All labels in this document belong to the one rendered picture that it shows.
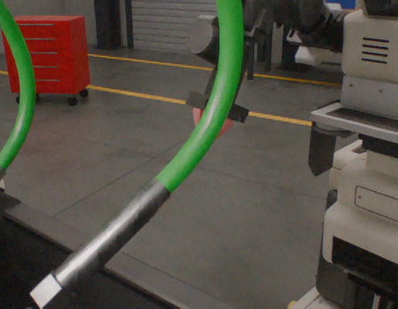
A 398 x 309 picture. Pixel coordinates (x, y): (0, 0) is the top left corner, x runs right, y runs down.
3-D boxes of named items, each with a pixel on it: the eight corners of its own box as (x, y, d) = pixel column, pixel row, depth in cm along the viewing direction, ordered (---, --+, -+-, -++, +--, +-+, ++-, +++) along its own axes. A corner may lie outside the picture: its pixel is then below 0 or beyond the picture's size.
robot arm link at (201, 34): (276, 14, 76) (239, 11, 82) (239, -17, 68) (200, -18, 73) (254, 79, 77) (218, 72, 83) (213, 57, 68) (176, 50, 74)
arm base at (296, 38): (352, 15, 92) (303, 11, 100) (339, -9, 86) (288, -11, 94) (335, 50, 91) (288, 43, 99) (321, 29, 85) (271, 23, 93)
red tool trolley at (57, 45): (12, 106, 452) (-2, 20, 419) (32, 94, 494) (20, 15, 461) (77, 107, 446) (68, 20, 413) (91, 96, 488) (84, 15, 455)
